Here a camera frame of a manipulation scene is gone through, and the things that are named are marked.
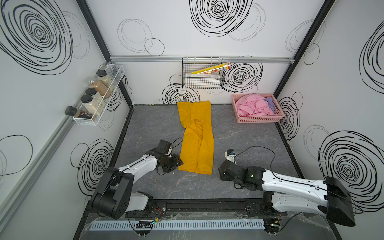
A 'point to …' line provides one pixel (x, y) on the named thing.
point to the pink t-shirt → (251, 104)
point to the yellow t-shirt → (197, 153)
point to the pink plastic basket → (276, 117)
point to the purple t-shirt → (270, 101)
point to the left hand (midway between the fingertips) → (180, 165)
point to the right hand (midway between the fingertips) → (221, 171)
